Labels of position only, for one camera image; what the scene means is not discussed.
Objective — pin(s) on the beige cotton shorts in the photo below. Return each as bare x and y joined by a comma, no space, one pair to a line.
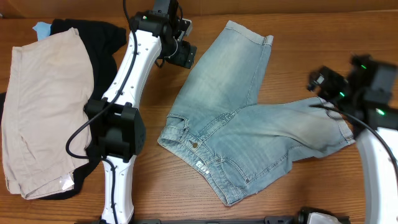
44,136

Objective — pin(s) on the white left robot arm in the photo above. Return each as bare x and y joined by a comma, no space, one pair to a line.
156,36

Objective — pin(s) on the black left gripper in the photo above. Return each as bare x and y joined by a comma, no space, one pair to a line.
185,55

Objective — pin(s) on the light blue folded garment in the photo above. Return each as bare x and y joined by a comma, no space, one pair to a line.
42,29

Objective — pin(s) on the brown cardboard backdrop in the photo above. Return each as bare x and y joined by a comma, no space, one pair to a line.
114,8

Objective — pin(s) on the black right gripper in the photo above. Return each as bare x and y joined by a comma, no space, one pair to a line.
325,82

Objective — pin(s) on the light blue denim shorts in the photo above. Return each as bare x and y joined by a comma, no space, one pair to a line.
217,126

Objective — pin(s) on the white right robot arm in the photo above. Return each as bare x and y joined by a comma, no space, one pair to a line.
363,97

